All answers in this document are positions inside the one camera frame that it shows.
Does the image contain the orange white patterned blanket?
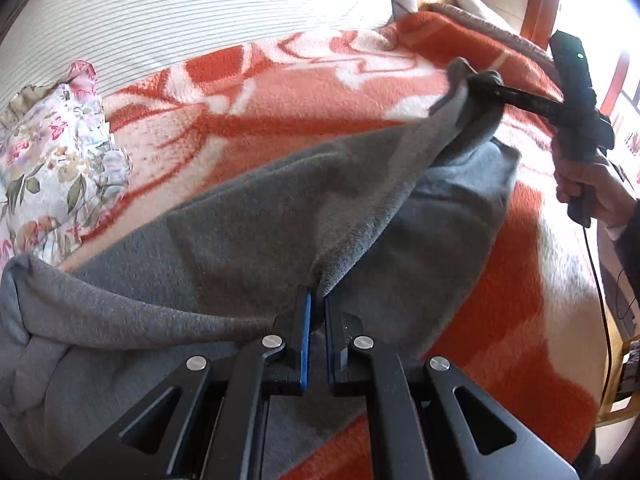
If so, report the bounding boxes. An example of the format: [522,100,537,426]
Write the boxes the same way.
[68,11,605,460]

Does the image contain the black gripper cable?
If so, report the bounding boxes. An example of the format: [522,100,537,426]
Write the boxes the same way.
[581,224,618,411]

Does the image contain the grey fleece pants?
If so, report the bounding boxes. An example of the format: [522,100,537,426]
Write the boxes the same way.
[1,83,518,474]

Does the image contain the white striped pillow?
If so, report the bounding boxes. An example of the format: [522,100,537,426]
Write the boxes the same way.
[1,0,392,102]

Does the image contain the right hand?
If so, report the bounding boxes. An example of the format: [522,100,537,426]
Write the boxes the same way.
[550,136,639,229]

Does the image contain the wooden chair frame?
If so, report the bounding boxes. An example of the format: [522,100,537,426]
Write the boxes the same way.
[521,0,560,50]

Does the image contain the floral print cloth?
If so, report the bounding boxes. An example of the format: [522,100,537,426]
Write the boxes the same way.
[1,61,132,266]

